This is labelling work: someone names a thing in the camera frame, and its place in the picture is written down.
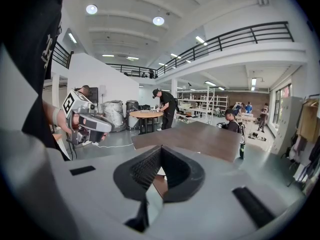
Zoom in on white power cable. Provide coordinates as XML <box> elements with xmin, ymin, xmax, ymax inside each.
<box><xmin>96</xmin><ymin>143</ymin><xmax>134</xmax><ymax>149</ymax></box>

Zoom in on white shelving rack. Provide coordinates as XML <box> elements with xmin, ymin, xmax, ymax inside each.
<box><xmin>213</xmin><ymin>94</ymin><xmax>230</xmax><ymax>113</ymax></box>
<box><xmin>176</xmin><ymin>85</ymin><xmax>216</xmax><ymax>125</ymax></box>

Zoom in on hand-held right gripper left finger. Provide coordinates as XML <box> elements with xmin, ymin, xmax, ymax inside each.
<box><xmin>47</xmin><ymin>145</ymin><xmax>163</xmax><ymax>240</ymax></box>

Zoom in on round light wooden table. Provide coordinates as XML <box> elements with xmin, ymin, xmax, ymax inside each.
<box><xmin>129</xmin><ymin>109</ymin><xmax>164</xmax><ymax>135</ymax></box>

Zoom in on dark wooden table white legs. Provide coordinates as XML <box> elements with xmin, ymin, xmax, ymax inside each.
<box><xmin>131</xmin><ymin>120</ymin><xmax>242</xmax><ymax>163</ymax></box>

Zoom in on person's left forearm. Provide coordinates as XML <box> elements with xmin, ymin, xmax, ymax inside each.
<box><xmin>42</xmin><ymin>100</ymin><xmax>60</xmax><ymax>129</ymax></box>

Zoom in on person's left hand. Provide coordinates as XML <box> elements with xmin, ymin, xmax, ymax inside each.
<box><xmin>57</xmin><ymin>108</ymin><xmax>88</xmax><ymax>135</ymax></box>

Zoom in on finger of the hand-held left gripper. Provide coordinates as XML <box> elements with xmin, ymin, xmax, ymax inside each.
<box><xmin>79</xmin><ymin>114</ymin><xmax>116</xmax><ymax>134</ymax></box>
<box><xmin>86</xmin><ymin>113</ymin><xmax>114</xmax><ymax>126</ymax></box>

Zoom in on dark green bottle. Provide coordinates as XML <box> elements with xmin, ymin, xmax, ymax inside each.
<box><xmin>239</xmin><ymin>131</ymin><xmax>247</xmax><ymax>160</ymax></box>

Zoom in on black monitor screen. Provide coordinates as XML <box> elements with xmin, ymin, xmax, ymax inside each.
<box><xmin>87</xmin><ymin>86</ymin><xmax>99</xmax><ymax>105</ymax></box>

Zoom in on black mezzanine railing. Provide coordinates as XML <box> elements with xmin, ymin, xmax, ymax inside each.
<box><xmin>106</xmin><ymin>21</ymin><xmax>295</xmax><ymax>79</ymax></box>

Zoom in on light wooden work table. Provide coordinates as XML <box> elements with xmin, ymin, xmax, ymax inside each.
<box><xmin>234</xmin><ymin>113</ymin><xmax>257</xmax><ymax>125</ymax></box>

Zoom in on grey locker cabinet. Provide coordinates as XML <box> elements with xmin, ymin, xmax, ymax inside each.
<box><xmin>271</xmin><ymin>95</ymin><xmax>305</xmax><ymax>156</ymax></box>

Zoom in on black cylindrical machine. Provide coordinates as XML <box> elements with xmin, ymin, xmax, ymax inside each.
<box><xmin>124</xmin><ymin>99</ymin><xmax>140</xmax><ymax>131</ymax></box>

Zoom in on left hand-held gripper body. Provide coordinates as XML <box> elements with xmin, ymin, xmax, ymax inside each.
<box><xmin>61</xmin><ymin>89</ymin><xmax>110</xmax><ymax>146</ymax></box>

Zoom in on round ceiling lamp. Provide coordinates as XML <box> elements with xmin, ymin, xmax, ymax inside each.
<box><xmin>85</xmin><ymin>4</ymin><xmax>99</xmax><ymax>16</ymax></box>
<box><xmin>152</xmin><ymin>16</ymin><xmax>166</xmax><ymax>27</ymax></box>

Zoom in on person's black printed t-shirt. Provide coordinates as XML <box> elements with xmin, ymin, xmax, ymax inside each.
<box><xmin>4</xmin><ymin>0</ymin><xmax>76</xmax><ymax>150</ymax></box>

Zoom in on clothes rack with garments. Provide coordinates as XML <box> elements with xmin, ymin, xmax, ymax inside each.
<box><xmin>284</xmin><ymin>93</ymin><xmax>320</xmax><ymax>193</ymax></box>

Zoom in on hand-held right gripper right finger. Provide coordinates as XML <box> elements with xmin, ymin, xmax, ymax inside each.
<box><xmin>147</xmin><ymin>145</ymin><xmax>308</xmax><ymax>240</ymax></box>

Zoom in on plastic-wrapped grey machine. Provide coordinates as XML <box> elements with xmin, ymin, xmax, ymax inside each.
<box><xmin>101</xmin><ymin>99</ymin><xmax>127</xmax><ymax>134</ymax></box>

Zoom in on white wrist strap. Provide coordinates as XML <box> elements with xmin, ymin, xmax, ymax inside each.
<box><xmin>51</xmin><ymin>107</ymin><xmax>63</xmax><ymax>128</ymax></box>

